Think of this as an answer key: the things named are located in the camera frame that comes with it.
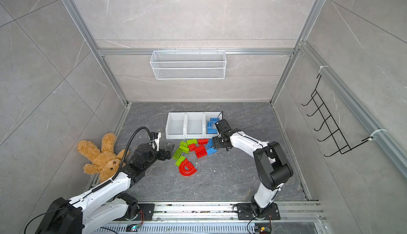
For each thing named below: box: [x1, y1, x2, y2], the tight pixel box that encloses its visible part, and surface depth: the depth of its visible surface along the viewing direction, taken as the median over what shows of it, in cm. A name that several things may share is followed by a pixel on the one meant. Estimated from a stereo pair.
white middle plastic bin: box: [184, 111, 205, 140], surface depth 106 cm
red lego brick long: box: [197, 138, 209, 146], surface depth 97 cm
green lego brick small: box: [174, 155, 187, 167], surface depth 92 cm
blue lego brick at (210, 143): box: [205, 138, 214, 149], surface depth 97 cm
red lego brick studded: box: [195, 144, 208, 159], surface depth 94 cm
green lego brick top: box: [186, 138, 198, 146], surface depth 97 cm
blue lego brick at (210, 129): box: [207, 121, 218, 134], surface depth 103 cm
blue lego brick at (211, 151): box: [206, 147, 218, 156], surface depth 94 cm
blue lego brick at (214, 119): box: [209, 117, 220, 123], surface depth 109 cm
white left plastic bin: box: [165, 111, 187, 140], surface depth 106 cm
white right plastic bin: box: [203, 111, 223, 139], surface depth 105 cm
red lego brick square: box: [188, 143, 197, 152], surface depth 95 cm
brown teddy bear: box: [77, 132, 130, 183], surface depth 83 cm
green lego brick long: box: [178, 145, 190, 154], surface depth 95 cm
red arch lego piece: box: [179, 158, 198, 177], surface depth 88 cm
